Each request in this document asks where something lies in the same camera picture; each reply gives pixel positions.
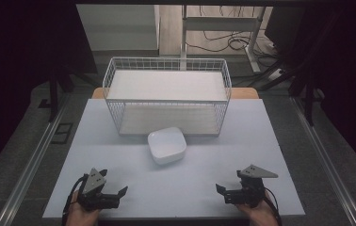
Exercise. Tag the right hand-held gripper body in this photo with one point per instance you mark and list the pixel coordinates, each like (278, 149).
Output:
(250, 188)

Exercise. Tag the black floor plate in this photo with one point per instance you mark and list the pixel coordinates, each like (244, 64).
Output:
(61, 133)

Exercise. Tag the white cabinet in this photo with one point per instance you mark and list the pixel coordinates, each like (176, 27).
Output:
(119, 26)

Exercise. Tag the black metal stand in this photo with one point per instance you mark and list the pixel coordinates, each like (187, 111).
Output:
(53, 94)
(308, 100)

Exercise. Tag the metal floor rail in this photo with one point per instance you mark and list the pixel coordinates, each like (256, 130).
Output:
(326, 163)
(28, 169)

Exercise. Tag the person's right hand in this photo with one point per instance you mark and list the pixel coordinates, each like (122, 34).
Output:
(259, 215)

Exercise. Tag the dark curtain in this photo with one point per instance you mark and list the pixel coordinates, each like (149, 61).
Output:
(352, 69)
(16, 62)

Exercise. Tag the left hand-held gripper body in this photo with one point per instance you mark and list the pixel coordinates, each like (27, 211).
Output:
(93, 185)

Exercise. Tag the white metal desk frame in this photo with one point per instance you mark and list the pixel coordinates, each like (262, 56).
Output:
(220, 23)

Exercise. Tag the white power strip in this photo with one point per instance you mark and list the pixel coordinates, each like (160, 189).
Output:
(275, 74)

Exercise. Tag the white square bowl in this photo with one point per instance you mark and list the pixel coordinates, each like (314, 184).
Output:
(167, 145)

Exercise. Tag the person's left hand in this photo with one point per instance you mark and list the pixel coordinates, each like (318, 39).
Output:
(80, 215)

